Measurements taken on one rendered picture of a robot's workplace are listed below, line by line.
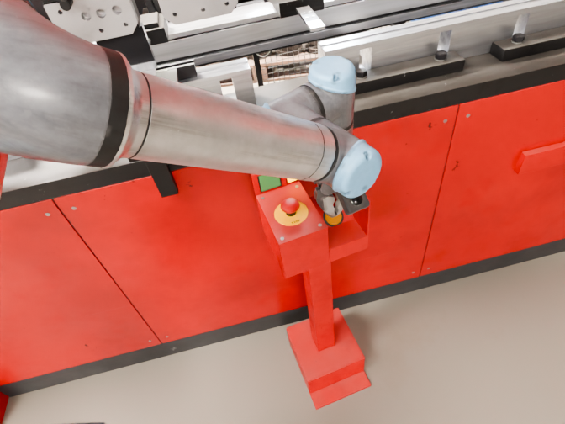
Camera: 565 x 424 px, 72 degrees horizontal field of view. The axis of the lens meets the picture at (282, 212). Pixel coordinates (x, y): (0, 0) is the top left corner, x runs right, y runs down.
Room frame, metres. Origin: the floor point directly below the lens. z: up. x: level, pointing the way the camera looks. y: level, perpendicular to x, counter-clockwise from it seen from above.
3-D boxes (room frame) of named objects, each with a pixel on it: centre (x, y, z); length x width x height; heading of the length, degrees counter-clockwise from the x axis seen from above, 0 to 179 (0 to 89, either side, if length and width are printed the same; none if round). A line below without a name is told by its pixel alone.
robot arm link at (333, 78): (0.58, -0.11, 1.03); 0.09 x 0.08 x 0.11; 119
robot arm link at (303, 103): (0.52, -0.03, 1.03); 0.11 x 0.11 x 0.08; 29
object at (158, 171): (0.68, 0.25, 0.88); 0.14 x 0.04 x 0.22; 5
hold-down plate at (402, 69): (0.86, -0.34, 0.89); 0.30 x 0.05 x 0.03; 95
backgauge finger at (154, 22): (1.02, 0.27, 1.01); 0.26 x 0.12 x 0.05; 5
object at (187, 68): (0.87, 0.24, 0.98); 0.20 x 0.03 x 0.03; 95
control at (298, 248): (0.59, -0.06, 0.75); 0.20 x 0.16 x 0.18; 103
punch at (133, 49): (0.86, 0.27, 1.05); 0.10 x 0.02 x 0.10; 95
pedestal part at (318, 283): (0.59, -0.06, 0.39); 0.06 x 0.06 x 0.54; 13
